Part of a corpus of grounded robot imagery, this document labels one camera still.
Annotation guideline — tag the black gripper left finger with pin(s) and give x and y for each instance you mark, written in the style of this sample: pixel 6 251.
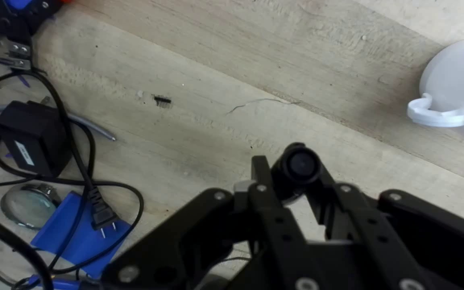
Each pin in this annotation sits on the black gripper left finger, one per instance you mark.
pixel 189 235

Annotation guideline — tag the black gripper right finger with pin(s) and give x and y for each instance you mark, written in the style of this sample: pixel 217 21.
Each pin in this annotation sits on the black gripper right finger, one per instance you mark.
pixel 431 235

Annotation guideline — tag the black marker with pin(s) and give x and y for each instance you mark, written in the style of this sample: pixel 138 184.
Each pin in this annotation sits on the black marker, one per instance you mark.
pixel 299 168

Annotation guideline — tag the white mug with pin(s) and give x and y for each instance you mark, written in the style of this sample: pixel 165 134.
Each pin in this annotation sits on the white mug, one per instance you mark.
pixel 458 74

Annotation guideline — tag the black two prong plug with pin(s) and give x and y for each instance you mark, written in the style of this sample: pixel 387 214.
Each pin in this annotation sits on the black two prong plug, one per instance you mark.
pixel 102 211

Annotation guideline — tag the blue plastic piece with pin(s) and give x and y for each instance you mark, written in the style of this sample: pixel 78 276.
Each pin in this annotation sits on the blue plastic piece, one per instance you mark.
pixel 76 235

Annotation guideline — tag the tiny black debris bit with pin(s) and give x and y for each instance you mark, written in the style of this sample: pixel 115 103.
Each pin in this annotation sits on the tiny black debris bit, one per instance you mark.
pixel 162 100

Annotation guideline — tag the round magnifying glass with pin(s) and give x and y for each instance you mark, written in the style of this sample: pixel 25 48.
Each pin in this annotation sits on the round magnifying glass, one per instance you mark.
pixel 28 205

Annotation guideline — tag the black power adapter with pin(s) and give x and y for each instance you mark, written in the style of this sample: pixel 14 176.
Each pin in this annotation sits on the black power adapter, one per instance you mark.
pixel 28 137

